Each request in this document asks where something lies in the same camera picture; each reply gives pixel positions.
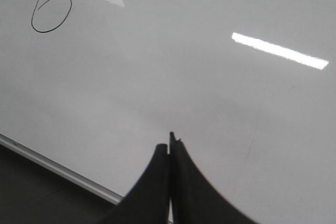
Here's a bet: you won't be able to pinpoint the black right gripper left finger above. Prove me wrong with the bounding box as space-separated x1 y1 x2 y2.
98 144 170 223

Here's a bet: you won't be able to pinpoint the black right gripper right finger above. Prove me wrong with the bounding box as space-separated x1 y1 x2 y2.
170 132 255 224

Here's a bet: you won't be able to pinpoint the white whiteboard with aluminium frame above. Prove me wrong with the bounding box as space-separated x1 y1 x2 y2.
1 0 335 223

